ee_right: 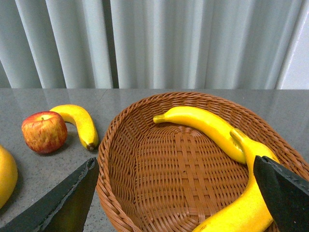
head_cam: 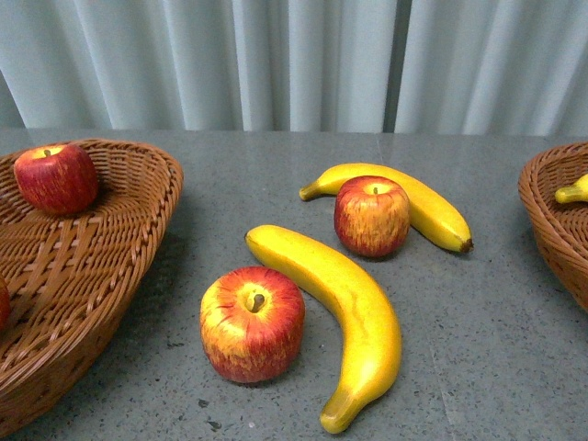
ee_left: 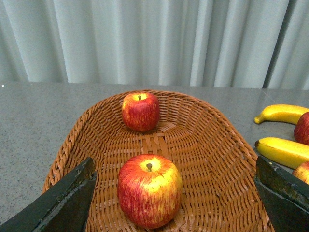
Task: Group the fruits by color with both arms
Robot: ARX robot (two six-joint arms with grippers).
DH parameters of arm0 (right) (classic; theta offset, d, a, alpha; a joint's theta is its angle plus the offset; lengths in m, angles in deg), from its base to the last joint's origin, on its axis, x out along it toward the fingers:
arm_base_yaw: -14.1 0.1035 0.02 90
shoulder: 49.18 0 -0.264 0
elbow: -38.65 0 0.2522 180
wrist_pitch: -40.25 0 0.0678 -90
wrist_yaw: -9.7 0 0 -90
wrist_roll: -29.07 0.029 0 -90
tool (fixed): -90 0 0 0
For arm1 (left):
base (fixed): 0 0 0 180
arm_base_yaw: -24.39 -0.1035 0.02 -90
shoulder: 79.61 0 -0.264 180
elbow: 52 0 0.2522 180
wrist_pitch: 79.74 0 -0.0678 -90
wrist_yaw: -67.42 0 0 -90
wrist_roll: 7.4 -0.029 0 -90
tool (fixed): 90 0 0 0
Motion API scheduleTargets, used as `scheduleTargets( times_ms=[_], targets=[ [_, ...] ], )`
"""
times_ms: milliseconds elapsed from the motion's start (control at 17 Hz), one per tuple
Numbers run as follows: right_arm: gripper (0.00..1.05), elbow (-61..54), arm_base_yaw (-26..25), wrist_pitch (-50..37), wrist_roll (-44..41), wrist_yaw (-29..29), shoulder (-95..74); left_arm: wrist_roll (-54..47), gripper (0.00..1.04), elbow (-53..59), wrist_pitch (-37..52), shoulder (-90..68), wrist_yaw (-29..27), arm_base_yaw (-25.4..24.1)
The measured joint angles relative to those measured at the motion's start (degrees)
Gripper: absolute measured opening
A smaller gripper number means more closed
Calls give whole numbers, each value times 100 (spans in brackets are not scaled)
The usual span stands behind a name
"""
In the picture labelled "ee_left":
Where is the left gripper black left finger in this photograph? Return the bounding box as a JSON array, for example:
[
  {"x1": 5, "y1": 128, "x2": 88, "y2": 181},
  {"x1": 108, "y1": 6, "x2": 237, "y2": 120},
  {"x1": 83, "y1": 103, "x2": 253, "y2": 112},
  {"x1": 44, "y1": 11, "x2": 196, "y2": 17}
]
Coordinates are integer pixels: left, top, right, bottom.
[{"x1": 0, "y1": 158, "x2": 97, "y2": 232}]

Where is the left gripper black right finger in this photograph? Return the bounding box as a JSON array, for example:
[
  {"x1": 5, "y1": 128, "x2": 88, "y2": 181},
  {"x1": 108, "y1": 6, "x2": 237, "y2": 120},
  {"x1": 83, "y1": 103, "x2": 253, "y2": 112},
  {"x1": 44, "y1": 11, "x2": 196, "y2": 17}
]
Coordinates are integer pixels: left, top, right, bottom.
[{"x1": 254, "y1": 156, "x2": 309, "y2": 232}]

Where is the yellow banana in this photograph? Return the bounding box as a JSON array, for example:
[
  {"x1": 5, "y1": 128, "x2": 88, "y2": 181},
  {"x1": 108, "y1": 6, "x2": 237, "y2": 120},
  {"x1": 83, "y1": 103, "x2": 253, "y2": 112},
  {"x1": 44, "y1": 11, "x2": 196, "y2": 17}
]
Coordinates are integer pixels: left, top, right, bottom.
[
  {"x1": 254, "y1": 104, "x2": 309, "y2": 125},
  {"x1": 254, "y1": 137, "x2": 309, "y2": 169}
]

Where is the red yellow apple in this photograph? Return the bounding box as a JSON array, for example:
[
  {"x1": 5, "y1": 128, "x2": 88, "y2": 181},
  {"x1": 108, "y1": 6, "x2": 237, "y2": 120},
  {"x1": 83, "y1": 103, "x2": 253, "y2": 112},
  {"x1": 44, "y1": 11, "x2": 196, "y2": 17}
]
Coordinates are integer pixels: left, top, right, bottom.
[
  {"x1": 117, "y1": 154, "x2": 183, "y2": 230},
  {"x1": 122, "y1": 92, "x2": 160, "y2": 132}
]

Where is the brown wicker basket with apples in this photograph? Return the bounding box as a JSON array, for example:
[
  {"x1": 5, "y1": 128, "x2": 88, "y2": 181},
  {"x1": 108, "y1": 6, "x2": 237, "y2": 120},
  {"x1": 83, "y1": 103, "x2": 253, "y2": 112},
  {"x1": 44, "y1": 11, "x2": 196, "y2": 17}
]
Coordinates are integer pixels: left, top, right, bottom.
[{"x1": 43, "y1": 90, "x2": 274, "y2": 232}]

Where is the grey pleated curtain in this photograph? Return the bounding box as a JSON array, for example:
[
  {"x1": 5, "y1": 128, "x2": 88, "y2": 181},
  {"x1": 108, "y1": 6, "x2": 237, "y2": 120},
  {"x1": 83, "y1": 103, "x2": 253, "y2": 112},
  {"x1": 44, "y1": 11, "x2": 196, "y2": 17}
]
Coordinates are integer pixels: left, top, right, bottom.
[{"x1": 0, "y1": 0, "x2": 309, "y2": 89}]

